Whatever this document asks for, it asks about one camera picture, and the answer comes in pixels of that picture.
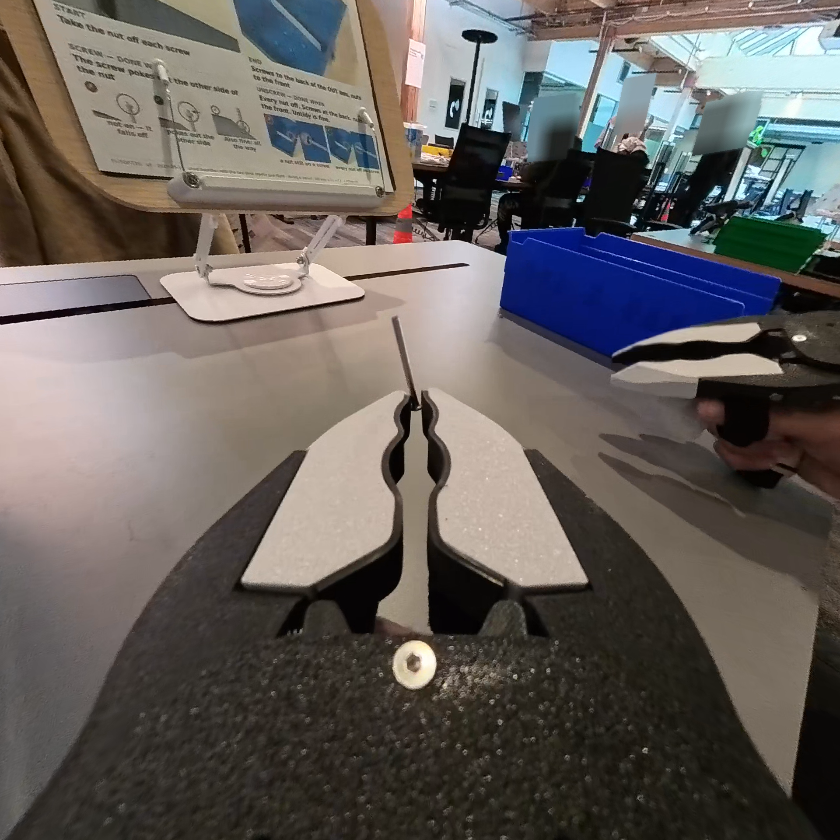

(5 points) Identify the person's right hand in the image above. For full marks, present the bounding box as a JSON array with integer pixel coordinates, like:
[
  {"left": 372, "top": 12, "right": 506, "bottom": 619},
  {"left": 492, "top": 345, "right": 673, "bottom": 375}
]
[{"left": 696, "top": 399, "right": 840, "bottom": 501}]

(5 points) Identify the blue plastic divided bin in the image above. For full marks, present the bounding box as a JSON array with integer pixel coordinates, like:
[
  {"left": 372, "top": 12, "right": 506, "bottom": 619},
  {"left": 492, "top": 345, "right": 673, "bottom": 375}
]
[{"left": 499, "top": 226, "right": 783, "bottom": 360}]

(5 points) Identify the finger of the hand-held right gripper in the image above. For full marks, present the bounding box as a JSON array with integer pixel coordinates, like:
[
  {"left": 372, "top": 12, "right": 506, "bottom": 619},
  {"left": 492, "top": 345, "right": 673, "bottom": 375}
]
[
  {"left": 612, "top": 318, "right": 788, "bottom": 367},
  {"left": 609, "top": 352, "right": 786, "bottom": 400}
]

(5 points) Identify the printed instruction sheet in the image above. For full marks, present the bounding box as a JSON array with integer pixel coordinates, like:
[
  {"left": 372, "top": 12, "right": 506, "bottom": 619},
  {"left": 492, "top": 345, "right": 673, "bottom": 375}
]
[{"left": 31, "top": 0, "right": 396, "bottom": 196}]

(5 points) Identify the green plastic bin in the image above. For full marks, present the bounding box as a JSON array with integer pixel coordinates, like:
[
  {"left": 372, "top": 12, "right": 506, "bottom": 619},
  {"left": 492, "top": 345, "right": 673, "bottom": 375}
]
[{"left": 713, "top": 215, "right": 829, "bottom": 274}]

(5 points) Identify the brown cloth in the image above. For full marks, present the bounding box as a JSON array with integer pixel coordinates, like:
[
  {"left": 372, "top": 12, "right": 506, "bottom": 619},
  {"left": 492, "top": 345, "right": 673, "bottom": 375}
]
[{"left": 0, "top": 26, "right": 245, "bottom": 268}]

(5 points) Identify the wooden office desk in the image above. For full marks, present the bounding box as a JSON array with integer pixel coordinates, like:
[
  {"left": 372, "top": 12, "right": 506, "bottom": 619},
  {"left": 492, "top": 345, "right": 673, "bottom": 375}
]
[{"left": 632, "top": 227, "right": 840, "bottom": 299}]

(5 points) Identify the instruction sheet on stand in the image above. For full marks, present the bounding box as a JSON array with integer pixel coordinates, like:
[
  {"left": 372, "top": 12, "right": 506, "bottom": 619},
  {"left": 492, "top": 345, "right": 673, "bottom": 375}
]
[{"left": 0, "top": 0, "right": 416, "bottom": 215}]

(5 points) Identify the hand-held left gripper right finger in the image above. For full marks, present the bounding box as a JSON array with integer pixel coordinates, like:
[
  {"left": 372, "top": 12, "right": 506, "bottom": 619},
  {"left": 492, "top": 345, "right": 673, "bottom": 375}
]
[{"left": 417, "top": 387, "right": 589, "bottom": 634}]

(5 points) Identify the black floor lamp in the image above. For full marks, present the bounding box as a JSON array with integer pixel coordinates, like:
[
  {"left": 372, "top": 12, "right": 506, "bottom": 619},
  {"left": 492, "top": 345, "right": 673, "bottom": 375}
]
[{"left": 461, "top": 29, "right": 501, "bottom": 127}]

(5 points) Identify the long metal bolt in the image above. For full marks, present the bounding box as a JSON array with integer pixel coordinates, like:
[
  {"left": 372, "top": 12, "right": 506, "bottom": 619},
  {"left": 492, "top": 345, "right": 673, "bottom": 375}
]
[{"left": 390, "top": 316, "right": 423, "bottom": 409}]

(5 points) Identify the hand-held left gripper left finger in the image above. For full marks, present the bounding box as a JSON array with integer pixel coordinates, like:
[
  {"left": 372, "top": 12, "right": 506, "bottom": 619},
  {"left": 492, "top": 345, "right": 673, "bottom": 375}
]
[{"left": 240, "top": 390, "right": 413, "bottom": 634}]

